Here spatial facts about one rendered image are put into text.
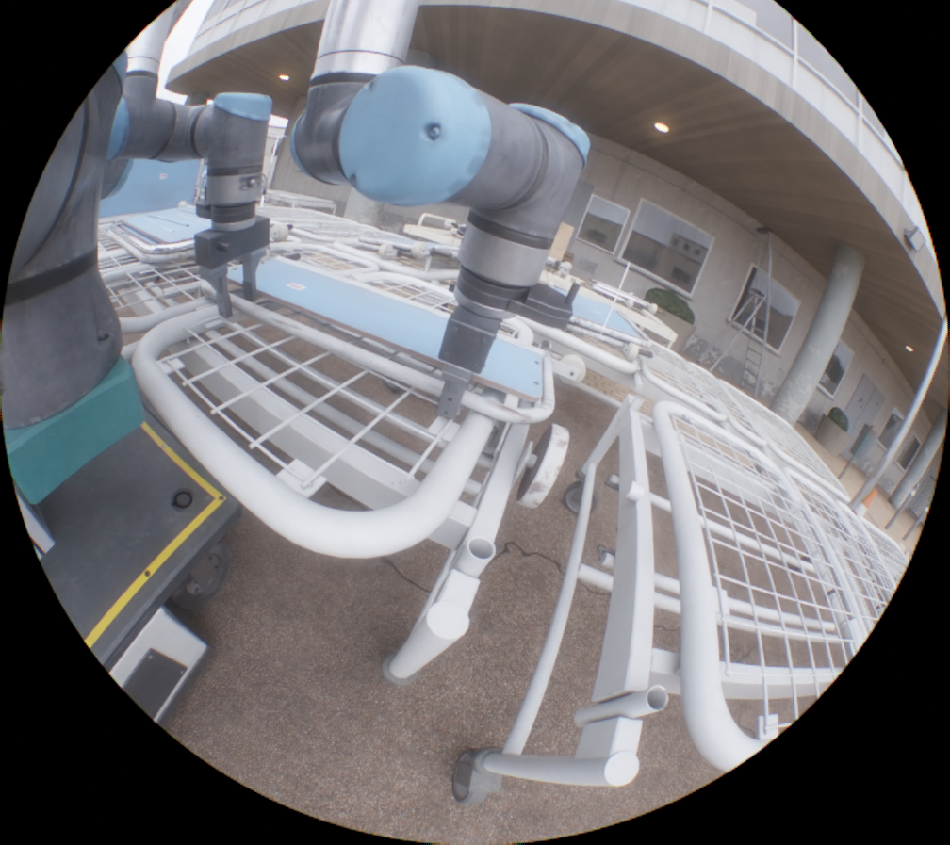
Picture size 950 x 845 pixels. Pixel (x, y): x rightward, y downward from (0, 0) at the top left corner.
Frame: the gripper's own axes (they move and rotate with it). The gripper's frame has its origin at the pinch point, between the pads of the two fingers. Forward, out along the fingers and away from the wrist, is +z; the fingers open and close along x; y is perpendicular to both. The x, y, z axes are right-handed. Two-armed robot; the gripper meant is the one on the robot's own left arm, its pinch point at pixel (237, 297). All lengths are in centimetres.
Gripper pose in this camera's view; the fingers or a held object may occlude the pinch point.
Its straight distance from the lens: 61.8
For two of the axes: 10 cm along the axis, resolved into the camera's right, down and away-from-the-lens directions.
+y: 9.3, 3.6, -0.3
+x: 2.3, -5.4, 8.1
